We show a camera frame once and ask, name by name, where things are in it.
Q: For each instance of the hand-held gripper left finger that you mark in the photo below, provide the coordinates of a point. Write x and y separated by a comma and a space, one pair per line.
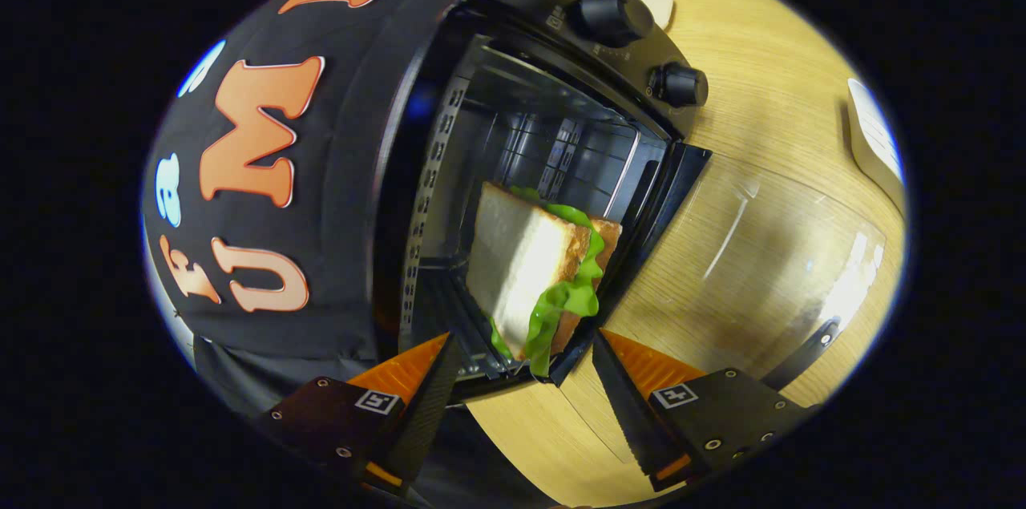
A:
425, 421

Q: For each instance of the black backdrop cloth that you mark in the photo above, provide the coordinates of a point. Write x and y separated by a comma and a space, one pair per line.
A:
337, 196

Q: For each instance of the lettuce sandwich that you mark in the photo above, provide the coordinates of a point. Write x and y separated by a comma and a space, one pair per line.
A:
517, 252

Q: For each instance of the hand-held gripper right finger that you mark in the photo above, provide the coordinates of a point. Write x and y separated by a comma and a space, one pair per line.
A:
629, 421

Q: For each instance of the small white dish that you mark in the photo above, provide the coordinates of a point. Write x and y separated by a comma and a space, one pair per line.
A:
878, 140

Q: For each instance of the black toaster oven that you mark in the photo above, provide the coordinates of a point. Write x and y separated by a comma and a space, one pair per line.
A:
553, 12

